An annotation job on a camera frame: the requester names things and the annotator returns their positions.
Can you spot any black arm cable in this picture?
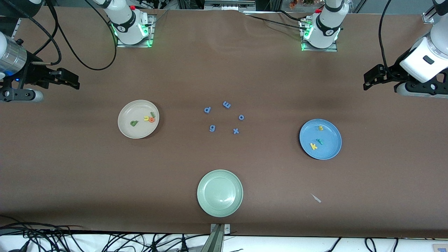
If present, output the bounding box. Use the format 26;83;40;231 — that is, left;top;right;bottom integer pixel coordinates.
379;0;395;70
3;0;118;71

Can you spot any metal camera pole bracket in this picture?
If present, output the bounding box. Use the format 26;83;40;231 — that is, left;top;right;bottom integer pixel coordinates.
210;223;231;252

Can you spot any aluminium frame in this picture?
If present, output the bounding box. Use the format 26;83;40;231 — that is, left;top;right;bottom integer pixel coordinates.
204;0;257;12

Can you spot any pale green plate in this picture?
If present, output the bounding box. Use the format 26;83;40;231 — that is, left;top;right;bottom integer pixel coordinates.
197;169;244;218

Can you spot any blue plate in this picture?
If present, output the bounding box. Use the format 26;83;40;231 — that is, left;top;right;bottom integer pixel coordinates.
299;119;342;160

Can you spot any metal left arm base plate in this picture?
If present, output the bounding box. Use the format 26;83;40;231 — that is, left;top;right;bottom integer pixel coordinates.
300;19;338;53

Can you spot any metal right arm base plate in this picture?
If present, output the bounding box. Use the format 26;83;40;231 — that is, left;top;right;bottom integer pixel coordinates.
117;14;155;48

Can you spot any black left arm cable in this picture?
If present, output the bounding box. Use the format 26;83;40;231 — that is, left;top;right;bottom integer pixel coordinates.
379;0;395;70

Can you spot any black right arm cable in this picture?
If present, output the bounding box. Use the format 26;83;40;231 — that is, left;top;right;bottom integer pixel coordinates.
3;0;118;71

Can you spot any black floor cable tangle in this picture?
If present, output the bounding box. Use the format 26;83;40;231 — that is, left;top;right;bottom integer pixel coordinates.
0;215;86;252

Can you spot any beige brown plate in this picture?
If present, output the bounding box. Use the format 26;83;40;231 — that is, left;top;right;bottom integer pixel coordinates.
118;100;160;139

